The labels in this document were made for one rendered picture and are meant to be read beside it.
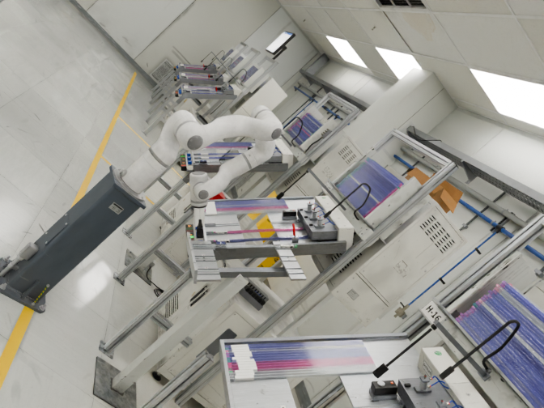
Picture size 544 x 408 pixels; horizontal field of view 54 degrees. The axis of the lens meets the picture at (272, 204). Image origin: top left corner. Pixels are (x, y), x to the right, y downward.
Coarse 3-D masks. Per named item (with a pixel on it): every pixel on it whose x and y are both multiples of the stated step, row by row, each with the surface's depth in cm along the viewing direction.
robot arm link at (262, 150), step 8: (256, 112) 254; (256, 144) 259; (264, 144) 258; (272, 144) 259; (248, 152) 259; (256, 152) 259; (264, 152) 258; (272, 152) 261; (248, 160) 258; (256, 160) 259; (264, 160) 261
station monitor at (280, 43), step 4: (284, 32) 743; (288, 32) 724; (280, 36) 742; (284, 36) 723; (288, 36) 704; (292, 36) 698; (276, 40) 742; (280, 40) 722; (284, 40) 704; (288, 40) 699; (272, 44) 745; (276, 44) 726; (280, 44) 707; (284, 44) 700; (268, 48) 745; (272, 48) 725; (276, 48) 706; (280, 48) 700; (284, 48) 727; (268, 52) 740; (272, 52) 706; (276, 52) 701; (280, 52) 729; (276, 56) 730
